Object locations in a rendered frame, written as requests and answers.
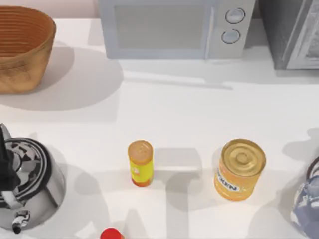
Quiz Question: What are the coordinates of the microwave knob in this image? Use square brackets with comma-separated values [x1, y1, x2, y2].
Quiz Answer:
[225, 7, 246, 24]
[221, 28, 241, 45]

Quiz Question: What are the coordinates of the blue grey bag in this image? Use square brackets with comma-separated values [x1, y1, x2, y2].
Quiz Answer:
[291, 156, 319, 239]

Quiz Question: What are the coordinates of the microwave door handle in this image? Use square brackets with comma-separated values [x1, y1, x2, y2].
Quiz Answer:
[205, 6, 216, 60]

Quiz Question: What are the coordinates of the silver and black kettle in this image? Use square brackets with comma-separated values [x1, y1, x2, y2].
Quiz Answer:
[0, 123, 66, 235]

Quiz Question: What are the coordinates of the brown woven basket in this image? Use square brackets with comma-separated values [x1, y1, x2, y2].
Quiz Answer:
[0, 6, 57, 95]

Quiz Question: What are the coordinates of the slim yellow can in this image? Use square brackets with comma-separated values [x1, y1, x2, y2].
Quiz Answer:
[127, 140, 155, 187]

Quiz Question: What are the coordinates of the wide orange can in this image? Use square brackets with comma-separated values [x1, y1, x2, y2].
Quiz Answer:
[213, 139, 267, 202]

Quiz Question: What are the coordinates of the red cap bottle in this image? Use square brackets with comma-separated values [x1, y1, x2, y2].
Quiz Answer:
[100, 227, 125, 239]

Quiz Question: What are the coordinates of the pale microwave oven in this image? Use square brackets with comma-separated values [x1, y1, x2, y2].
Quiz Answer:
[97, 0, 257, 60]

